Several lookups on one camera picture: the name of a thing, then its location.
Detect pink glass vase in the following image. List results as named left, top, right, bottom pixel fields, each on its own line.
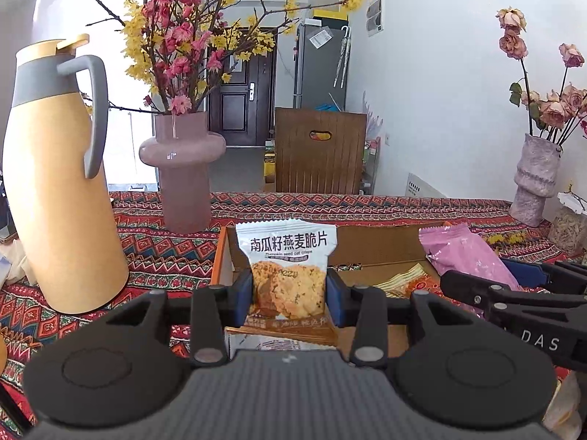
left=139, top=111, right=226, bottom=234

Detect small shelf with items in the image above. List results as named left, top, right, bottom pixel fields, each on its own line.
left=362, top=142, right=381, bottom=193

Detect clear storage container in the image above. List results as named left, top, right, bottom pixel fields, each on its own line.
left=548, top=192, right=587, bottom=257

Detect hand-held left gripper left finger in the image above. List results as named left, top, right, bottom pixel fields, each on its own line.
left=103, top=271, right=254, bottom=368

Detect red cardboard box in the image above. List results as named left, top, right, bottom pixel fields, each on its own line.
left=210, top=221, right=452, bottom=360

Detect wooden chair back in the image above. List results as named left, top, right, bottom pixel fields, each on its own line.
left=274, top=107, right=368, bottom=195

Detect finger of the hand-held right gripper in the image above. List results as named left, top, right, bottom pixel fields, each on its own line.
left=440, top=270, right=587, bottom=320
left=500, top=259, right=587, bottom=295

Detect textured purple vase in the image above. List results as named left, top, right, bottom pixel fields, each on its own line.
left=509, top=134, right=562, bottom=228

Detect patterned red tablecloth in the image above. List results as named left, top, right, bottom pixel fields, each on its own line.
left=0, top=190, right=587, bottom=436

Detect clear folded umbrella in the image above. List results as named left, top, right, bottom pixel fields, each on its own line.
left=333, top=26, right=351, bottom=89

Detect pink and yellow blossom branches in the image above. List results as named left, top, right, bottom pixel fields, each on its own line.
left=48, top=0, right=377, bottom=117

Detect yellow box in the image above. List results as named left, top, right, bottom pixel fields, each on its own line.
left=312, top=7, right=349, bottom=21

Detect white flat board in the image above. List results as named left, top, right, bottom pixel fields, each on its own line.
left=406, top=173, right=448, bottom=199

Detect orange snack packet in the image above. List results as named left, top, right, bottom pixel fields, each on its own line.
left=373, top=261, right=441, bottom=298

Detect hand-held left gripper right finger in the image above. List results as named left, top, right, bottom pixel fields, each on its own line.
left=325, top=270, right=480, bottom=368

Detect yellow boxes on floor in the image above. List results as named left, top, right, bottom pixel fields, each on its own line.
left=263, top=141, right=277, bottom=185

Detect dark entrance door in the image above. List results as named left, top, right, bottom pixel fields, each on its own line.
left=207, top=46, right=278, bottom=147

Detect beige crumpled cloth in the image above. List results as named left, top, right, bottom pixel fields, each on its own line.
left=0, top=238, right=40, bottom=287

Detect pink snack packet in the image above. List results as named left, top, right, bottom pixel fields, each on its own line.
left=418, top=222, right=524, bottom=317

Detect dried pink roses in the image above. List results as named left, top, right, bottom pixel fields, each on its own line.
left=495, top=7, right=587, bottom=140

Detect yellow thermos jug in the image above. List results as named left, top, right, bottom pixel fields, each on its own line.
left=2, top=34, right=130, bottom=315

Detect fallen yellow blossoms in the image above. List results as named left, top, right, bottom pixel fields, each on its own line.
left=486, top=233, right=528, bottom=249

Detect white wall panel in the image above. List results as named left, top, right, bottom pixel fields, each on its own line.
left=367, top=0, right=383, bottom=36

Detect grey refrigerator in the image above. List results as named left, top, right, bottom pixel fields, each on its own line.
left=293, top=19, right=349, bottom=111

